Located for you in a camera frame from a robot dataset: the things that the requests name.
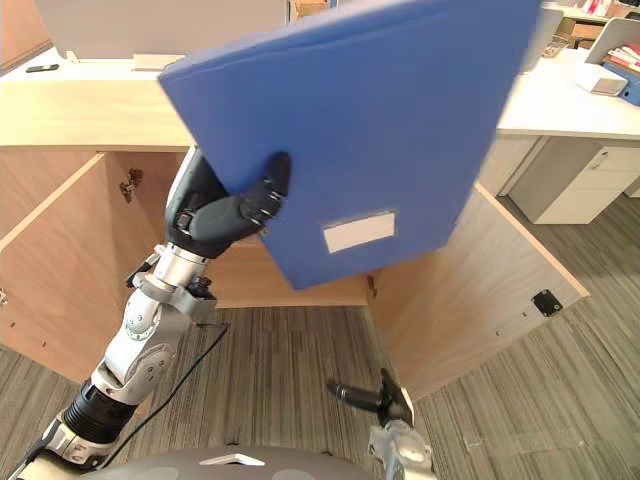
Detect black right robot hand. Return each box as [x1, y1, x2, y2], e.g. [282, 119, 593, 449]
[326, 368, 417, 429]

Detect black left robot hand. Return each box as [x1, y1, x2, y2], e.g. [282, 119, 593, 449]
[163, 148, 293, 261]

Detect blue document folder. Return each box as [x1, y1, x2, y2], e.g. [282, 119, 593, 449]
[158, 0, 544, 292]

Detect wooden cabinet door with latch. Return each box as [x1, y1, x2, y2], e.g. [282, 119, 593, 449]
[366, 181, 592, 403]

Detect light wooden office cabinet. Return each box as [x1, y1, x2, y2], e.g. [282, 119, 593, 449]
[0, 58, 381, 309]

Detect black door latch plate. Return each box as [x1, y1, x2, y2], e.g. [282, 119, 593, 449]
[530, 288, 562, 318]

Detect white office desk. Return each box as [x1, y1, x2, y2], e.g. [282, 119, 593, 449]
[496, 46, 640, 142]

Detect grey robot torso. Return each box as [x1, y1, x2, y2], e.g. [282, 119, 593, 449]
[93, 447, 372, 480]

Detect white desk partition panel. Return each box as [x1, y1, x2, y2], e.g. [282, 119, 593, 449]
[33, 0, 290, 62]

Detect brown cardboard box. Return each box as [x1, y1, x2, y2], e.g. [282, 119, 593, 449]
[291, 0, 327, 22]
[553, 16, 607, 52]

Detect small white box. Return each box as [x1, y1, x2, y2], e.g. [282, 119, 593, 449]
[574, 63, 630, 97]

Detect white file tray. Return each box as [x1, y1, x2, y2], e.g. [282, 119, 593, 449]
[583, 16, 640, 67]

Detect thin black cable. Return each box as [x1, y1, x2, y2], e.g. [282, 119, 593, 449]
[97, 322, 232, 472]

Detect white drawer pedestal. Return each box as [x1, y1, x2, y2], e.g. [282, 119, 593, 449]
[506, 137, 640, 226]

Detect blue ring binder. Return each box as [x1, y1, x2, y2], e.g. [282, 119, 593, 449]
[601, 58, 640, 107]

